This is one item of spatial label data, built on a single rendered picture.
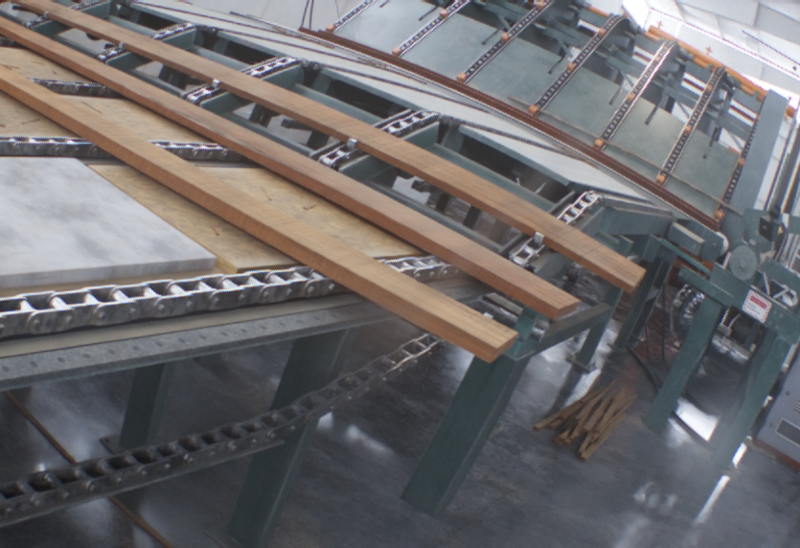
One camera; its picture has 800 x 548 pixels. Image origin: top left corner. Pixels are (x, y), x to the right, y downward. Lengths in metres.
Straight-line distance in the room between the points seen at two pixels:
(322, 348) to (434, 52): 5.96
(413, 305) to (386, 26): 6.67
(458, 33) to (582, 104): 1.34
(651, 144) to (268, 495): 5.60
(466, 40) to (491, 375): 5.50
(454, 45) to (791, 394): 4.36
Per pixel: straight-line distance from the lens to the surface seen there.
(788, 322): 4.62
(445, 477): 2.76
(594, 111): 7.36
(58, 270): 1.16
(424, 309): 1.49
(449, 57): 7.70
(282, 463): 2.05
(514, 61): 7.70
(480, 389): 2.66
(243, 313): 1.32
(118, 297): 1.12
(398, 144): 2.78
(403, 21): 8.13
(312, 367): 1.96
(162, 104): 2.45
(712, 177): 7.17
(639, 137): 7.25
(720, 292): 4.56
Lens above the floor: 1.26
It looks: 14 degrees down
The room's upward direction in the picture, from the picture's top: 24 degrees clockwise
